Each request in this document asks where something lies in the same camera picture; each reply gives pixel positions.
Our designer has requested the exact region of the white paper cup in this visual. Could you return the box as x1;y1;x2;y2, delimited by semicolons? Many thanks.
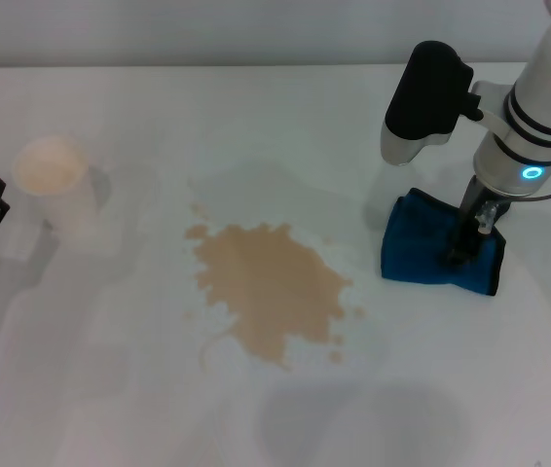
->
12;134;111;244

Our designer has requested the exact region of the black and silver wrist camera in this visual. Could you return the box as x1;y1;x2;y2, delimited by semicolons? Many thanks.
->
380;40;484;166

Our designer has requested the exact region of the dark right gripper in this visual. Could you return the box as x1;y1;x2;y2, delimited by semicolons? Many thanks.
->
442;173;513;267

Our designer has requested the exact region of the brown water stain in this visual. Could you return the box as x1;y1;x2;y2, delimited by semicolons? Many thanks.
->
182;177;367;372

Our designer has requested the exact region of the blue rag with black trim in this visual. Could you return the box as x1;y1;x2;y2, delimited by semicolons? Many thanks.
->
381;187;508;296

